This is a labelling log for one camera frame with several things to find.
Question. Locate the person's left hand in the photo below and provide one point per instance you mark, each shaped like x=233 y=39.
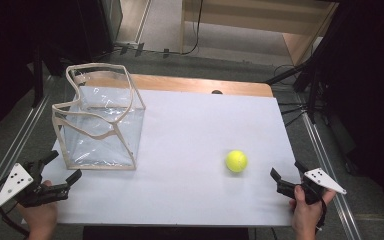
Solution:
x=41 y=216

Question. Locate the white paper sheet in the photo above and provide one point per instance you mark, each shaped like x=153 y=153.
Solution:
x=186 y=160

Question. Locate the person's right hand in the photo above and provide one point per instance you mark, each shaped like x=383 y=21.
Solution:
x=308 y=213

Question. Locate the clear plastic bag beige trim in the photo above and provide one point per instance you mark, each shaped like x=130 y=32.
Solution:
x=98 y=116

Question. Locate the black tripod stand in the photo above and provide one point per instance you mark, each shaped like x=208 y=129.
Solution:
x=303 y=80

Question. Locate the yellow tennis ball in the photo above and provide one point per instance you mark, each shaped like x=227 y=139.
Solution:
x=236 y=161

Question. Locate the metal floor rail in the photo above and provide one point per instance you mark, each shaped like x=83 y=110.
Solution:
x=11 y=150
x=331 y=173

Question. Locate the dark curtain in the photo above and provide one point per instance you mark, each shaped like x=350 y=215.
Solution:
x=370 y=100
x=23 y=50

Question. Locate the wooden shelf unit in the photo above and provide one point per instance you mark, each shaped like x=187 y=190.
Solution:
x=250 y=23

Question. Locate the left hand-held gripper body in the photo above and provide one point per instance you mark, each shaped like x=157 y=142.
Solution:
x=23 y=186

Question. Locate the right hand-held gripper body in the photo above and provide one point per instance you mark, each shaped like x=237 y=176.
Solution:
x=313 y=186

